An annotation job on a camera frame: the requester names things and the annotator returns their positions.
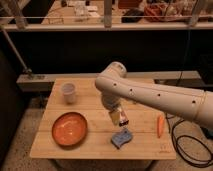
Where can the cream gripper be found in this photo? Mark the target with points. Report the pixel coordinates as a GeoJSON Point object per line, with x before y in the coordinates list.
{"type": "Point", "coordinates": [115, 116]}

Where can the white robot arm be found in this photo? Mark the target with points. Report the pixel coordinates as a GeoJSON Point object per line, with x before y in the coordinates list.
{"type": "Point", "coordinates": [190, 104]}

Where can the wooden table board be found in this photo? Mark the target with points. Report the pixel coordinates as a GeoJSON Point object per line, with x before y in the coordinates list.
{"type": "Point", "coordinates": [145, 144]}

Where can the orange carrot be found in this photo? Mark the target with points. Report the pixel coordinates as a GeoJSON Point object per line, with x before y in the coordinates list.
{"type": "Point", "coordinates": [160, 125]}

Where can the orange bowl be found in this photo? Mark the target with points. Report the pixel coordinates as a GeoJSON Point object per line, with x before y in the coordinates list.
{"type": "Point", "coordinates": [69, 129]}

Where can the metal diagonal pole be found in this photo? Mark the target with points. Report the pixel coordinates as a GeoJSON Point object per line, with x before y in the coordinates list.
{"type": "Point", "coordinates": [26, 69]}

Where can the horizontal metal rail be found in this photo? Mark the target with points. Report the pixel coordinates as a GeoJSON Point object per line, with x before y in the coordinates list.
{"type": "Point", "coordinates": [114, 27]}

